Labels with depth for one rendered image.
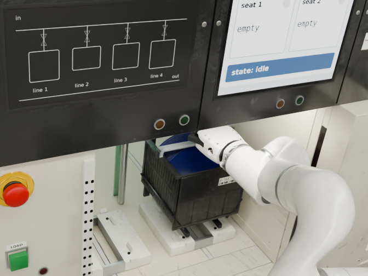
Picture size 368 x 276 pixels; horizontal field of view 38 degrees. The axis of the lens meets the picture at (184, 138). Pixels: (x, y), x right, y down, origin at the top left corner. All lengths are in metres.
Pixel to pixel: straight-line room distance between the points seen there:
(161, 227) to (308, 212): 0.74
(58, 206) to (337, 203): 0.47
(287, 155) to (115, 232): 0.60
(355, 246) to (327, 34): 0.74
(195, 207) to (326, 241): 0.65
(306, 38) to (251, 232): 0.71
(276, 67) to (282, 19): 0.10
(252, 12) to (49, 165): 0.43
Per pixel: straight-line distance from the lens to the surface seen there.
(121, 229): 1.52
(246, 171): 1.21
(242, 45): 0.97
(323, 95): 1.17
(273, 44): 1.01
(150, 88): 0.90
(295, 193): 0.90
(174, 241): 1.50
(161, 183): 1.44
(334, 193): 0.86
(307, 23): 1.05
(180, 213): 1.42
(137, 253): 1.46
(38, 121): 0.86
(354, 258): 1.67
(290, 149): 1.14
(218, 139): 1.31
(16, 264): 1.00
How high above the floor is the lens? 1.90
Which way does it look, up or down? 31 degrees down
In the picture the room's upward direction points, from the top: 8 degrees clockwise
